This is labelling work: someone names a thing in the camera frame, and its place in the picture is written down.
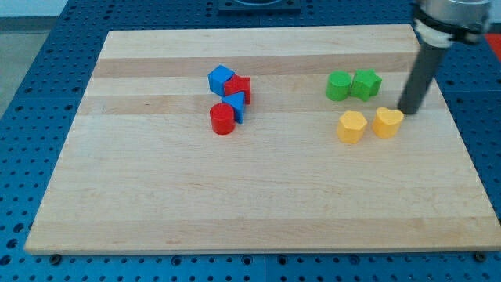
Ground red star block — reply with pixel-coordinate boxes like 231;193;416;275
223;74;251;105

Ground green star block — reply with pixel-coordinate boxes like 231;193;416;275
350;69;383;102

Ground red cylinder block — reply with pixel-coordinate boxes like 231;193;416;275
210;103;236;135

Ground blue triangle block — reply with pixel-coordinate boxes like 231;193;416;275
222;92;246;124

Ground wooden board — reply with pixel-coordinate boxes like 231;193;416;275
25;24;500;255

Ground blue cube block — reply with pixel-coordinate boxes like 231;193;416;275
207;65;235;96

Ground yellow hexagon block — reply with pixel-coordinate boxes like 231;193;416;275
336;110;368;144

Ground green cylinder block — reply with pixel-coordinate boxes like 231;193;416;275
326;70;351;101

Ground yellow heart block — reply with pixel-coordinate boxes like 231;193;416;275
372;107;405;139

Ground grey pusher rod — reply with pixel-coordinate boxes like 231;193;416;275
397;42;449;115

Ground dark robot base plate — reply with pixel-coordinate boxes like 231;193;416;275
214;0;301;13

